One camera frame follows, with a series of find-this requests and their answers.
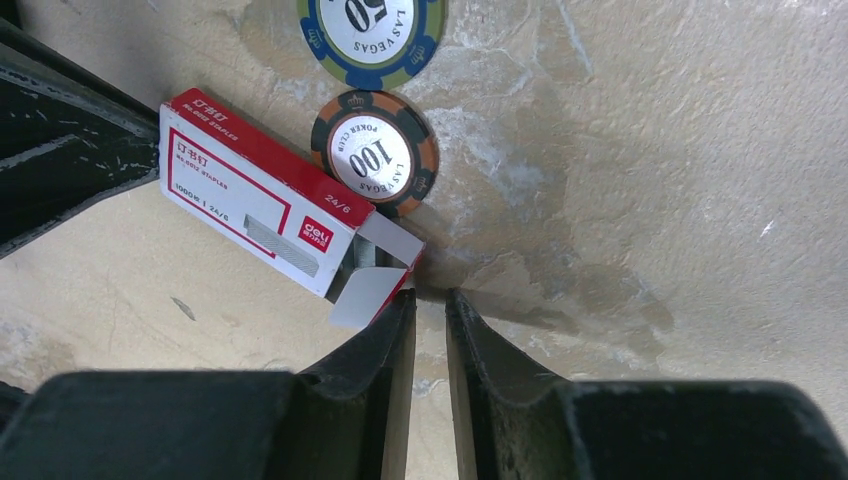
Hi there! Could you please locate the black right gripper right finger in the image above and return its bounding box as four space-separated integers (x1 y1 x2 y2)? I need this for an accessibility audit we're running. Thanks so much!
445 290 847 479

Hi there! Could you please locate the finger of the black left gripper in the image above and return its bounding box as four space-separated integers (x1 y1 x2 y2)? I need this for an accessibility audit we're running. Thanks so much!
1 21 159 256

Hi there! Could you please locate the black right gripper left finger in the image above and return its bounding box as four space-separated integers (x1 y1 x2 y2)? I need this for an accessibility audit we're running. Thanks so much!
1 290 416 479

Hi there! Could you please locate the poker chip near box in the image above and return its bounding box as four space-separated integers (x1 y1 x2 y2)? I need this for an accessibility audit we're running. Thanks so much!
310 90 440 218

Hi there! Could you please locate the poker chip above box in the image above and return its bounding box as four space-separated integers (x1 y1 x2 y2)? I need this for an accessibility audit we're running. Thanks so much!
297 0 448 91

